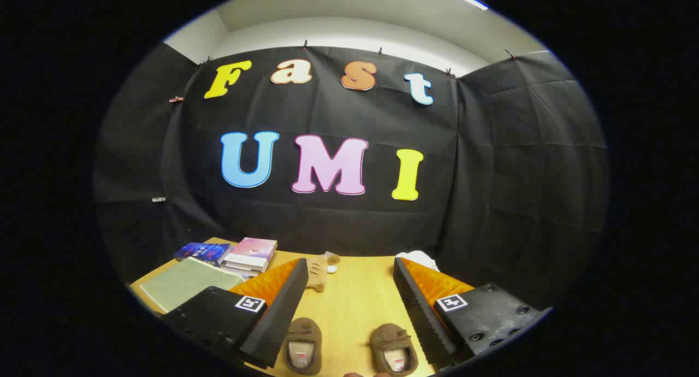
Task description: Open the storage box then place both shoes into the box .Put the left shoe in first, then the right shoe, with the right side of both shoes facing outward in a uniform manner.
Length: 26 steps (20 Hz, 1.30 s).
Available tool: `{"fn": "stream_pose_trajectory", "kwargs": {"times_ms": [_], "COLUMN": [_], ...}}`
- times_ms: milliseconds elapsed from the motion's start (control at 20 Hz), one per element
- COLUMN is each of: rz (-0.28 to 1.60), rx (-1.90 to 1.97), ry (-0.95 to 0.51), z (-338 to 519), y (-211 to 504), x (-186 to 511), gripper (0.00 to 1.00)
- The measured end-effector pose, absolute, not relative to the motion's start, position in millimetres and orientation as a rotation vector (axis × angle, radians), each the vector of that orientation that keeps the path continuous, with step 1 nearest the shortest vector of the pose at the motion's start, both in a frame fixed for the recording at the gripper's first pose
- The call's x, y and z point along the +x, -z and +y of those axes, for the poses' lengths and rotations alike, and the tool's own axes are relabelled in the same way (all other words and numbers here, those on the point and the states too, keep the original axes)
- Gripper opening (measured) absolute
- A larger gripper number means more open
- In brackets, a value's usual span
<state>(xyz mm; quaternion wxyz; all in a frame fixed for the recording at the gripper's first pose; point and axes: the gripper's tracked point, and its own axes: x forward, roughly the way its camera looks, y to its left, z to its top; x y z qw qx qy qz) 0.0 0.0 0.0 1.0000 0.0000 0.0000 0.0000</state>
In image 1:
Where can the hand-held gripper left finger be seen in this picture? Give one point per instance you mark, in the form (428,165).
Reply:
(276,322)

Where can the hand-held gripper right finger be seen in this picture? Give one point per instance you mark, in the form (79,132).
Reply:
(420,317)

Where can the brown fuzzy shoe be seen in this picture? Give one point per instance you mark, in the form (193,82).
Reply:
(303,331)
(392,336)

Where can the cream fabric storage box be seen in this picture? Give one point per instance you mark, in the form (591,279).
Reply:
(185,283)

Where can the white plush toy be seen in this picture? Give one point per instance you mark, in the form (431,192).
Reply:
(418,258)

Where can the brown plush toy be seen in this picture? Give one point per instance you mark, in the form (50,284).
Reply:
(317,273)

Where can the pink book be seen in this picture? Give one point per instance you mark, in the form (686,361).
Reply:
(254,248)

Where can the blue book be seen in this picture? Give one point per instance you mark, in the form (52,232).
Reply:
(202,251)

